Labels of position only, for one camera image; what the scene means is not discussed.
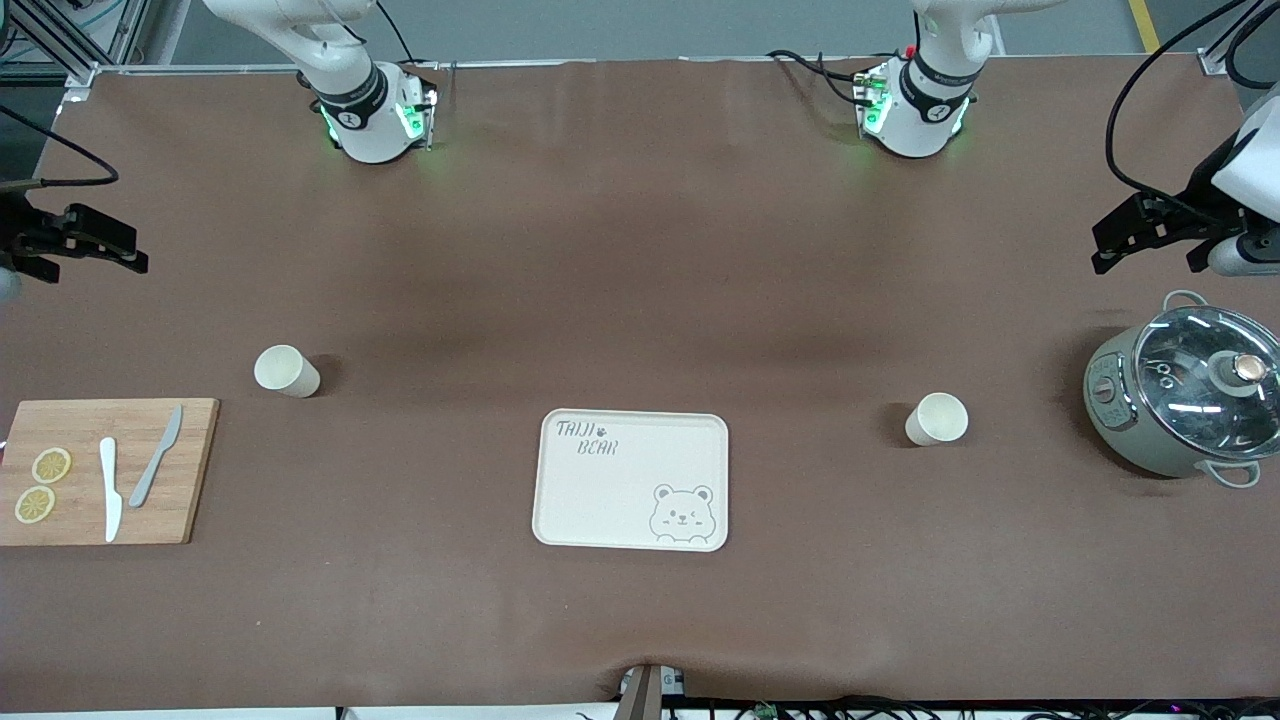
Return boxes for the cream bear print tray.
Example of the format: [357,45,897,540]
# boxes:
[531,409,730,553]

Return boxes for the glass pot lid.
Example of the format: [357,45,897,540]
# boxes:
[1133,305,1280,462]

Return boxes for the grey-green electric cooking pot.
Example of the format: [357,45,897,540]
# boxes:
[1083,290,1280,489]

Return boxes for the white plastic knife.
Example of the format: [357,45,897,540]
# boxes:
[99,437,123,543]

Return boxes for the wooden cutting board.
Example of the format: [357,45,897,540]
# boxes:
[0,398,220,547]

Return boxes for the grey plastic knife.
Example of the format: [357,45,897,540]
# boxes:
[128,404,184,509]

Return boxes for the brown table mat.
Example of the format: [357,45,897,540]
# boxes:
[0,55,1280,713]

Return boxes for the aluminium frame profile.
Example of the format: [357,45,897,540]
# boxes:
[0,0,151,101]
[1200,0,1280,76]

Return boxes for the black cable at right arm base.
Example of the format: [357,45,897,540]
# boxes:
[375,0,416,63]

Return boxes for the black cable at arm base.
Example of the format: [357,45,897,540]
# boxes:
[768,48,906,106]
[375,0,416,63]

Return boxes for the black cable at left arm base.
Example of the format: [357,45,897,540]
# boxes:
[768,48,906,106]

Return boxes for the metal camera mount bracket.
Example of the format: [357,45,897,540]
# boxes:
[615,662,687,720]

